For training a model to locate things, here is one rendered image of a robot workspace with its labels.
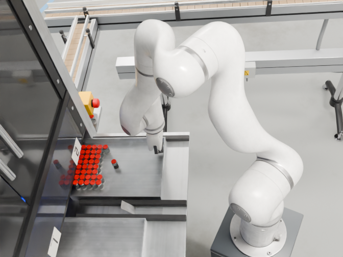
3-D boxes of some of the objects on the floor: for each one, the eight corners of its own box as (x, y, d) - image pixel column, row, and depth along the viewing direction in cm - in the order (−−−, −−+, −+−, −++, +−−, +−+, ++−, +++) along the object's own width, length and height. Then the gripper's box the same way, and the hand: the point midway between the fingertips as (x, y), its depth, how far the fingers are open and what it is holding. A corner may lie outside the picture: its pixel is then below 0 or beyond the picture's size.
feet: (158, 144, 260) (155, 132, 249) (163, 89, 289) (161, 76, 278) (170, 144, 259) (168, 132, 248) (174, 89, 288) (172, 76, 277)
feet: (333, 142, 246) (338, 129, 235) (320, 84, 275) (324, 71, 264) (346, 141, 245) (351, 129, 234) (331, 84, 274) (336, 70, 263)
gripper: (162, 140, 129) (167, 168, 144) (165, 106, 138) (170, 135, 152) (140, 140, 130) (148, 167, 145) (144, 107, 138) (151, 135, 153)
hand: (158, 148), depth 147 cm, fingers closed, pressing on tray
